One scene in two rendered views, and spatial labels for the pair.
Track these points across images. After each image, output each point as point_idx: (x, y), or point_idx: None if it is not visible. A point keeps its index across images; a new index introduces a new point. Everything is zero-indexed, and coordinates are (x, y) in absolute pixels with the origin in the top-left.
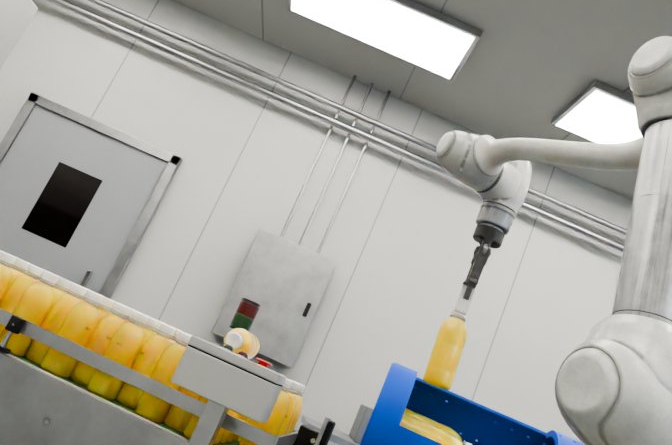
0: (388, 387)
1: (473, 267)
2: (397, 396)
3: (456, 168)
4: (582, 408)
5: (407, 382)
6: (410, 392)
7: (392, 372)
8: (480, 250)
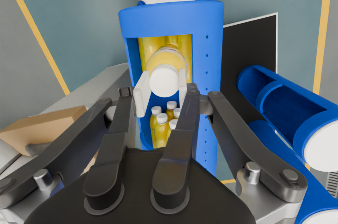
0: (120, 15)
1: (79, 120)
2: (121, 26)
3: None
4: None
5: (130, 30)
6: (125, 36)
7: (130, 11)
8: (22, 170)
